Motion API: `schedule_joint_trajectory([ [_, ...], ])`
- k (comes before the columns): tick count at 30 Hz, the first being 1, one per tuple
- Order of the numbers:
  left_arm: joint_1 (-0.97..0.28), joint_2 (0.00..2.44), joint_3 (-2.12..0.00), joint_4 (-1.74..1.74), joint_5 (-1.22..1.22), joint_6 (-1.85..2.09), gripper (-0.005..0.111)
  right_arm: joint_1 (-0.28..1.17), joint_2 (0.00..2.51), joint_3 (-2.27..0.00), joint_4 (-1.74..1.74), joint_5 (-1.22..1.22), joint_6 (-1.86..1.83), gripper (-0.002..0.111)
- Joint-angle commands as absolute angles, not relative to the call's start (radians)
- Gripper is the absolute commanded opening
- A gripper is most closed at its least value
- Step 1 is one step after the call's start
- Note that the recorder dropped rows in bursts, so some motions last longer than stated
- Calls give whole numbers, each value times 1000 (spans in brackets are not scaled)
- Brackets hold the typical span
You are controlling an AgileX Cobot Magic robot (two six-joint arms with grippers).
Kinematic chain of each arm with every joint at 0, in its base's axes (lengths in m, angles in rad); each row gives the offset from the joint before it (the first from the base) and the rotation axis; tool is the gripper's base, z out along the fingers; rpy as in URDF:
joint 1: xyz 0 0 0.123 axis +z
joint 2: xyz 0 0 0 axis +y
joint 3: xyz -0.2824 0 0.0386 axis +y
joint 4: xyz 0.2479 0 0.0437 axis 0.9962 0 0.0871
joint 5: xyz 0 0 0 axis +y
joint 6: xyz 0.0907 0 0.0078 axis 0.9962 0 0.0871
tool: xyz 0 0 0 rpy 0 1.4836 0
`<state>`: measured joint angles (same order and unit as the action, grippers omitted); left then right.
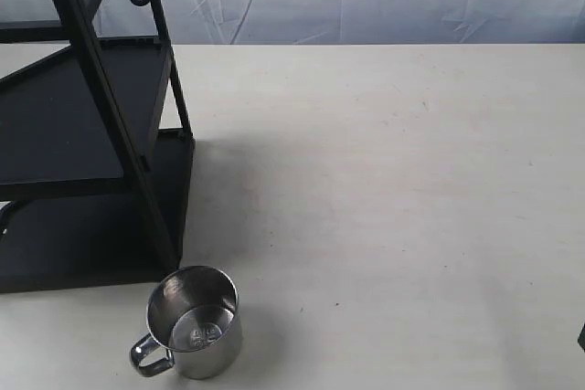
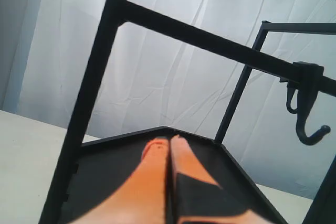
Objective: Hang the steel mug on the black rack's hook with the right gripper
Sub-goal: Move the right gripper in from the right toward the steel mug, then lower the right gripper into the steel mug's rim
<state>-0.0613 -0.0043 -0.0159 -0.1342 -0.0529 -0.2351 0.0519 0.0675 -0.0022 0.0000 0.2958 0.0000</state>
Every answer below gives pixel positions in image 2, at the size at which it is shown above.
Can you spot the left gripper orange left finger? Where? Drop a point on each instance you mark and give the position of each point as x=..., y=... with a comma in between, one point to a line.
x=142, y=197

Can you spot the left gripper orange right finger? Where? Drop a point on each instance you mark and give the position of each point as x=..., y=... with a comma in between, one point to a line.
x=199, y=198

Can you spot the black metal rack frame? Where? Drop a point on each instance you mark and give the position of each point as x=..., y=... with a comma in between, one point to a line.
x=88, y=173

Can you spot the black hook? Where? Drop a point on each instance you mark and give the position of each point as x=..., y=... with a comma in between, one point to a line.
x=301, y=98

